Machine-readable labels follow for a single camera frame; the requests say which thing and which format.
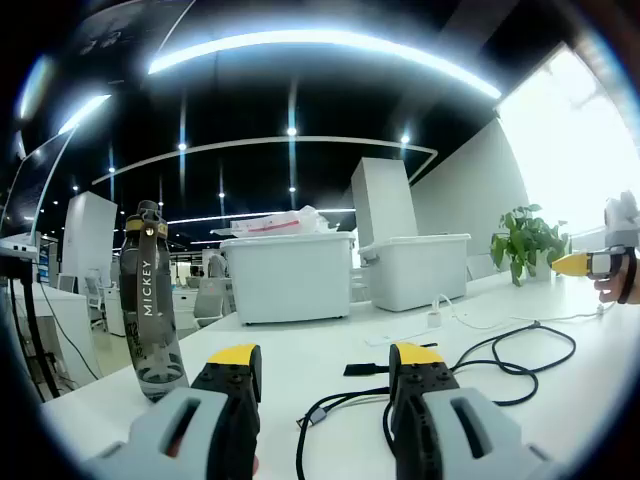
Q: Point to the curved ceiling light strip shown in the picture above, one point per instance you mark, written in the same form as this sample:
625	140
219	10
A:
325	37

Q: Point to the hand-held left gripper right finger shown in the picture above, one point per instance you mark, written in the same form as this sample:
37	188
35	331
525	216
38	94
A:
440	425

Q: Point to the dark grey water bottle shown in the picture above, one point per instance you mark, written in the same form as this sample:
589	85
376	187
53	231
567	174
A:
150	310

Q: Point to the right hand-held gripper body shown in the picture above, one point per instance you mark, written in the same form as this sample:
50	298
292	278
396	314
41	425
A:
620	220

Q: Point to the white lidded storage bin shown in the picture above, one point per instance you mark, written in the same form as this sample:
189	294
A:
420	270

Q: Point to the white charger plug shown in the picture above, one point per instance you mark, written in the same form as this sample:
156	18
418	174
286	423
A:
434	318

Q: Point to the white square pillar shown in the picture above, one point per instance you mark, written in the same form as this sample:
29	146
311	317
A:
382	200

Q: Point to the white partition pillar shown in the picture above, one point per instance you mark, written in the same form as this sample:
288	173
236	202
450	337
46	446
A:
87	235

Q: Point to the green potted plant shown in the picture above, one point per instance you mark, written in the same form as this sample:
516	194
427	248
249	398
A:
525	235

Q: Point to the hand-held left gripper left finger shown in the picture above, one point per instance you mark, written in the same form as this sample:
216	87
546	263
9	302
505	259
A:
200	425

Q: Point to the pile of clear plastic bags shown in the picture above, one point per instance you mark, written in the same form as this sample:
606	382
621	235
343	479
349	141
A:
280	222

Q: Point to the person's right hand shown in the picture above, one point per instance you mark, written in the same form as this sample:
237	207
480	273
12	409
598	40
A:
607	292

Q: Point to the white storage bin with bags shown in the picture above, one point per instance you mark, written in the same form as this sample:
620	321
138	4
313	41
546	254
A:
290	280

